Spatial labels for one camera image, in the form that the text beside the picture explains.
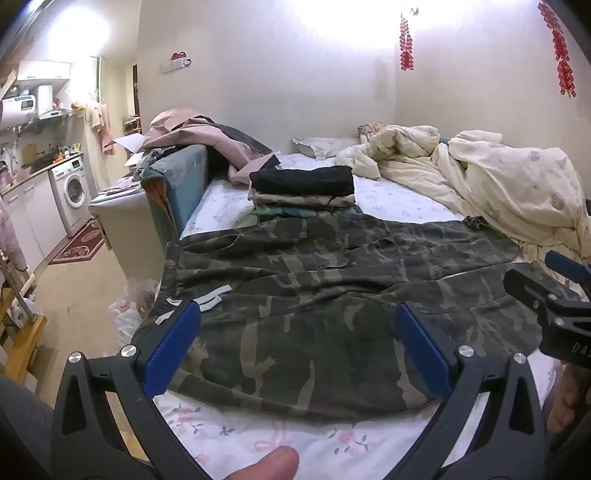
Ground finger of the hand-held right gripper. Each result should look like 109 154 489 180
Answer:
502 267 557 308
544 250 591 283

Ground white floral pillow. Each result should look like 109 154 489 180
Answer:
292 136 365 160

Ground dark grey garment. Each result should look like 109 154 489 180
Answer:
215 124 273 158

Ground dark grey clothing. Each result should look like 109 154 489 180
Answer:
0 374 52 480

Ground white water heater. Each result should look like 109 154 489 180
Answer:
0 95 38 126

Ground white range hood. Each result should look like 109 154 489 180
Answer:
36 84 74 120

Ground white paper sheet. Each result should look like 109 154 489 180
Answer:
112 134 158 154

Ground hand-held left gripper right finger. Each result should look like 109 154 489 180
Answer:
394 302 550 480

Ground camouflage pants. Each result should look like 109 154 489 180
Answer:
131 215 578 423

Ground pink clothes pile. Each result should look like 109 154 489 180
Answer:
141 108 282 185

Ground brown floral cloth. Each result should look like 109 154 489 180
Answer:
358 122 394 139

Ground green folded clothes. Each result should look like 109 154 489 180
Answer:
250 203 365 220

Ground white wall cabinet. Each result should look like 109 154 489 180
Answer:
16 60 71 83

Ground yellow wooden rack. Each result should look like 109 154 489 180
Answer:
0 249 47 384

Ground person's left hand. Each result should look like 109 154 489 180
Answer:
221 445 300 480

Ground pink hanging garment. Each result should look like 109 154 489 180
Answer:
0 203 28 271

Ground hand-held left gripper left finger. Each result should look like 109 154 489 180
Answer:
51 300 218 480

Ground white kitchen cabinets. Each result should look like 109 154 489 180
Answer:
0 171 58 273

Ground black folded pants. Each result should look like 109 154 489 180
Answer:
249 165 355 197

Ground white plastic bag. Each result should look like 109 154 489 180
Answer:
108 277 162 347

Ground red patterned rug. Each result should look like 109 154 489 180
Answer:
48 219 106 266

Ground beige folded clothes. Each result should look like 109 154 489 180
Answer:
249 189 357 208

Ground cream duvet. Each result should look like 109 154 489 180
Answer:
335 124 588 273

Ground red firecracker decoration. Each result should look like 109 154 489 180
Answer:
399 14 415 71
538 0 577 99

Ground white washing machine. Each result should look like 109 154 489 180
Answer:
48 156 92 237

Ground white wall shelf red bow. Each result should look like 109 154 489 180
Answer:
161 52 194 75

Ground pink hanging towel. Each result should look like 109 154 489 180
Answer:
88 102 114 149

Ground bed with floral sheet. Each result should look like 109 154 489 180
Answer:
134 150 591 480

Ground person's right hand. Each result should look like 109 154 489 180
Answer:
546 364 591 445

